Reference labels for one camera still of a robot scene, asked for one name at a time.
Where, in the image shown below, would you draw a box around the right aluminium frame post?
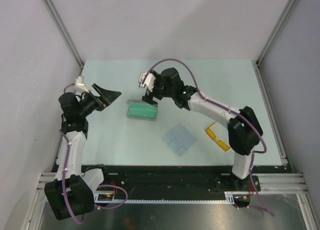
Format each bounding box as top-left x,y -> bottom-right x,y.
255,0 -> 299,66

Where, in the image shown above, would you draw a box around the aluminium frame crossbar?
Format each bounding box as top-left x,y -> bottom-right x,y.
37,172 -> 308,193

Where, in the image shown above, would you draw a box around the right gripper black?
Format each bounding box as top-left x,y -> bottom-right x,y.
142,70 -> 175,107

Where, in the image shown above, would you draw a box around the aluminium frame post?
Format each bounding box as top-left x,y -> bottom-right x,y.
255,0 -> 299,66
42,0 -> 84,69

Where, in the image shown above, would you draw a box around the light blue cleaning cloth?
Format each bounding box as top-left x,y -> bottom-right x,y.
161,124 -> 197,156

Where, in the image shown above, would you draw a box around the yellow sunglasses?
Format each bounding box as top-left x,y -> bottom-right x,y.
205,122 -> 231,152

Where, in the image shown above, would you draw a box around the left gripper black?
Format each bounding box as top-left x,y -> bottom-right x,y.
77,84 -> 121,117

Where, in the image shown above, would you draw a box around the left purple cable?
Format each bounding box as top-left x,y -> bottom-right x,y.
57,82 -> 129,224

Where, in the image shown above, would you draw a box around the grey glasses case green lining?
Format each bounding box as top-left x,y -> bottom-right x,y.
127,99 -> 158,121

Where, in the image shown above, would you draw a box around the white slotted cable duct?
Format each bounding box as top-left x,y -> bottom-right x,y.
93,192 -> 234,204

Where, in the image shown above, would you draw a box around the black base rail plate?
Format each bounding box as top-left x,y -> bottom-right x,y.
50,164 -> 262,201

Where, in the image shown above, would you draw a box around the right aluminium side rail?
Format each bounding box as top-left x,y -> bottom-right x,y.
252,61 -> 291,166

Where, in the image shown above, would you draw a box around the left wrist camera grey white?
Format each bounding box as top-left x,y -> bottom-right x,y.
74,76 -> 89,93

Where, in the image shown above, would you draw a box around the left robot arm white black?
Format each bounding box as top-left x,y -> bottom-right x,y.
44,84 -> 121,224

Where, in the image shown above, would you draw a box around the left aluminium frame post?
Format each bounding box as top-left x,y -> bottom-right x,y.
42,0 -> 84,69

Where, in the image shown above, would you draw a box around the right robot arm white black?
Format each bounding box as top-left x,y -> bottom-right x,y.
138,68 -> 263,190

